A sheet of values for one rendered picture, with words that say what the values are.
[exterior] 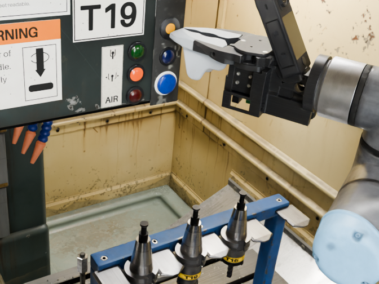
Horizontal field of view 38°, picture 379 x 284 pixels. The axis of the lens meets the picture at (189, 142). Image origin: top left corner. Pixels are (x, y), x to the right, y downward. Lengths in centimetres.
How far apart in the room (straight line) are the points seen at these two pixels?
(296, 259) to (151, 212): 74
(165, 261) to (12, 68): 54
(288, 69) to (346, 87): 7
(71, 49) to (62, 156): 137
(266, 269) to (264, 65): 78
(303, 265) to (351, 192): 112
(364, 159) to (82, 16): 38
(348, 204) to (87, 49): 36
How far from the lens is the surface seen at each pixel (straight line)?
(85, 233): 215
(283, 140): 171
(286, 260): 175
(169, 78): 78
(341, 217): 58
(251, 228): 119
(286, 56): 67
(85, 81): 73
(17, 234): 170
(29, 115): 72
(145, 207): 229
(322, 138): 159
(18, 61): 69
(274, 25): 67
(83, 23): 70
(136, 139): 217
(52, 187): 212
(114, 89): 75
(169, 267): 107
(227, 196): 195
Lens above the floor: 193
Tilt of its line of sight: 29 degrees down
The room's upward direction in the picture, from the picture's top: 6 degrees clockwise
